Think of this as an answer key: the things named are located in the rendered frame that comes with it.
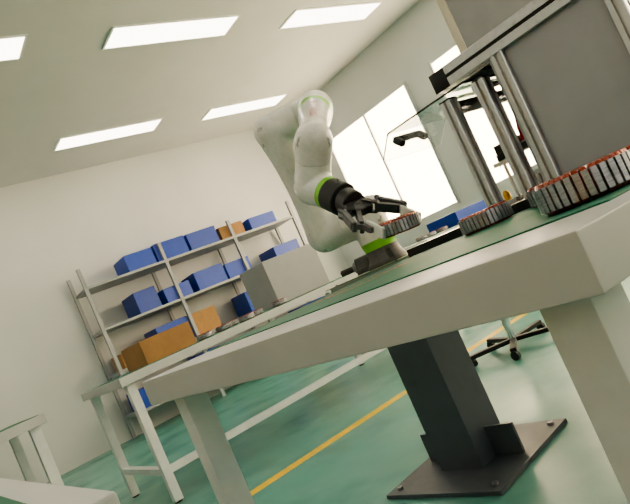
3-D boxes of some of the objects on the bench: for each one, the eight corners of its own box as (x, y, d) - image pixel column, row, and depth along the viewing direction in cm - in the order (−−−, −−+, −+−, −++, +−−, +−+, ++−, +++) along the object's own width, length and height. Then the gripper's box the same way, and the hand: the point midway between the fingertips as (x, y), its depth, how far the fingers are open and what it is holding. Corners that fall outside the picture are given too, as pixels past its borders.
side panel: (554, 198, 129) (489, 58, 130) (562, 194, 131) (497, 56, 132) (691, 142, 107) (610, -27, 108) (698, 138, 108) (618, -28, 110)
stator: (521, 211, 131) (514, 195, 132) (505, 220, 122) (497, 202, 122) (474, 231, 138) (467, 216, 138) (456, 241, 129) (448, 224, 129)
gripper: (377, 199, 176) (436, 224, 159) (310, 226, 164) (367, 256, 148) (376, 174, 172) (437, 197, 156) (308, 200, 160) (366, 227, 144)
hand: (397, 223), depth 153 cm, fingers closed on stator, 11 cm apart
